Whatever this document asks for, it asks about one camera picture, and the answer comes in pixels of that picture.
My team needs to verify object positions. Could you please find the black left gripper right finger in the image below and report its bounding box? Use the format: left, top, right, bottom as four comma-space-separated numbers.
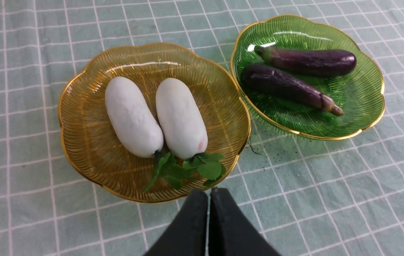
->
209, 187, 280, 256

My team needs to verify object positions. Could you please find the purple eggplant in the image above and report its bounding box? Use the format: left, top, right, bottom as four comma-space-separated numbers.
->
240, 64, 344, 116
254, 46, 357, 78

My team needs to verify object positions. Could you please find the amber glass plate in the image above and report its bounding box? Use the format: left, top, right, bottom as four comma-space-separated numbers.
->
58, 42, 252, 203

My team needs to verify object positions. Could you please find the white radish with leaves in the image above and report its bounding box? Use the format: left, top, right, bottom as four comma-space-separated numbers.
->
105, 76, 164, 191
155, 78, 226, 187

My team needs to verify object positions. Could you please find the green glass plate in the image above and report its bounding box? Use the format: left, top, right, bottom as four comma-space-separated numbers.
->
230, 15, 385, 140

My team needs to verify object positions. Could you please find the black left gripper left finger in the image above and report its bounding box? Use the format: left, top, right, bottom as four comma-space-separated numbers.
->
145, 189, 208, 256

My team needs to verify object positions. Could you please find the green checkered tablecloth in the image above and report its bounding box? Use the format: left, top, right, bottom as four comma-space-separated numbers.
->
0, 0, 404, 256

